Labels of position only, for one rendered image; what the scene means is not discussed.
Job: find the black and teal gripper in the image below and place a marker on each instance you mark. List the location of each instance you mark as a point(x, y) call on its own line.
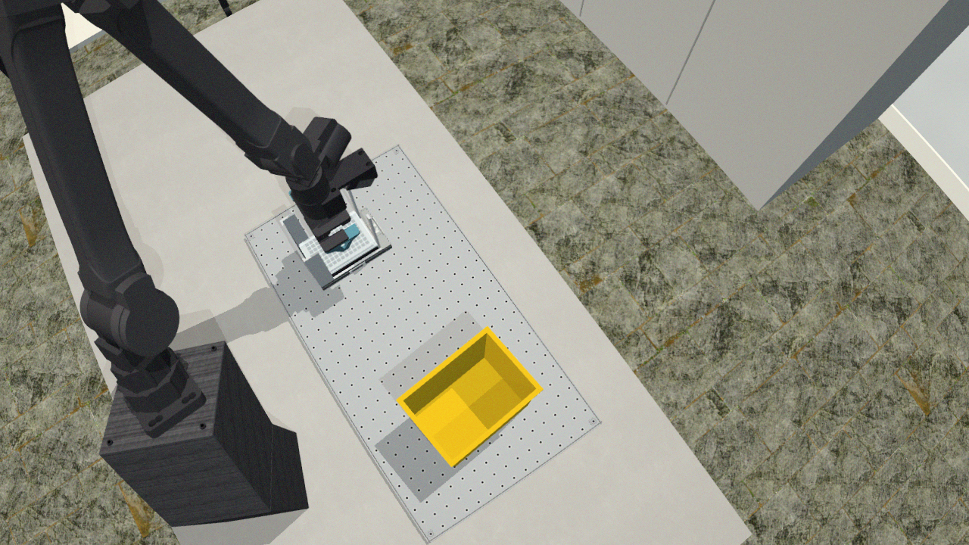
point(321, 226)

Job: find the yellow plastics bin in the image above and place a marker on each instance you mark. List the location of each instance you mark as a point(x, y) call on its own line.
point(469, 396)

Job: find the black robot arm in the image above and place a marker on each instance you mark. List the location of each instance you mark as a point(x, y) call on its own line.
point(141, 319)

